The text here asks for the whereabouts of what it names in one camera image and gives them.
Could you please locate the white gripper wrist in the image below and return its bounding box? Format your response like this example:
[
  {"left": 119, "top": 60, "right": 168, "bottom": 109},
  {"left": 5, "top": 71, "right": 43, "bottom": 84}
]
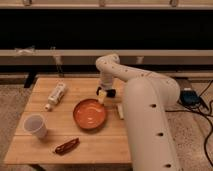
[{"left": 98, "top": 76, "right": 114, "bottom": 104}]

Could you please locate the black eraser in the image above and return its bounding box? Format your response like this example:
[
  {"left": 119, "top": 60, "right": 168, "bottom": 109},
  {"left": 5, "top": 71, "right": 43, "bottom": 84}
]
[{"left": 96, "top": 87, "right": 116, "bottom": 98}]

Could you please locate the orange bowl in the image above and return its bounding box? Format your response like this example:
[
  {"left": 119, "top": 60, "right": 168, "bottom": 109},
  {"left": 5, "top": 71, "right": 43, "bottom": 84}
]
[{"left": 73, "top": 99, "right": 107, "bottom": 130}]

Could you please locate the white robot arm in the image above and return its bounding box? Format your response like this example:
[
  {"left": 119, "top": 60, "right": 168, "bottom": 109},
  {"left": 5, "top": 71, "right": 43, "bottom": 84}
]
[{"left": 96, "top": 54, "right": 182, "bottom": 171}]

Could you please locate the white sponge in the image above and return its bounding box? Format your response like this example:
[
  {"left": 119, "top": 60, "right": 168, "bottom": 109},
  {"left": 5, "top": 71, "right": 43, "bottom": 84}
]
[{"left": 117, "top": 103, "right": 124, "bottom": 120}]

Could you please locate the white tube bottle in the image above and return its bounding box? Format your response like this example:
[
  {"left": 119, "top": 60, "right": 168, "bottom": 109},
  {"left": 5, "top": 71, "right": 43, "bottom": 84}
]
[{"left": 45, "top": 82, "right": 67, "bottom": 111}]

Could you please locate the wooden table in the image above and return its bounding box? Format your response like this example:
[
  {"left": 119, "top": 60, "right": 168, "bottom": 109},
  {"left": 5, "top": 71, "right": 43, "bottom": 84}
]
[{"left": 4, "top": 78, "right": 130, "bottom": 164}]

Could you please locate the brown snack bar wrapper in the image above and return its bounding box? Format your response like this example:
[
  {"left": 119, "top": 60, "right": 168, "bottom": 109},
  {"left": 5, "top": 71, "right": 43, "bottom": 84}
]
[{"left": 54, "top": 138, "right": 80, "bottom": 155}]

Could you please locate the white plastic cup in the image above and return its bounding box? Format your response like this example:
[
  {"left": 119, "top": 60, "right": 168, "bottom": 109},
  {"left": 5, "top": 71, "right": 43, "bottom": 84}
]
[{"left": 23, "top": 114, "right": 47, "bottom": 139}]

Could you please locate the blue power adapter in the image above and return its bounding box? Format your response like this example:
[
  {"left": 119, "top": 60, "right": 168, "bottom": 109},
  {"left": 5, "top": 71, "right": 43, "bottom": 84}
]
[{"left": 180, "top": 88, "right": 200, "bottom": 106}]

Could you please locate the wooden wall rail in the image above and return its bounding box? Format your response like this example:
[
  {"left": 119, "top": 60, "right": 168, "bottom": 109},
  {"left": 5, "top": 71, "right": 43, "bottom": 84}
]
[{"left": 0, "top": 49, "right": 213, "bottom": 66}]

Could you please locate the black cable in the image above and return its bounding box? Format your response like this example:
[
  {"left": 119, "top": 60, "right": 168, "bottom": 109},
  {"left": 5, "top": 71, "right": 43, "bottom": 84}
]
[{"left": 165, "top": 79, "right": 213, "bottom": 168}]

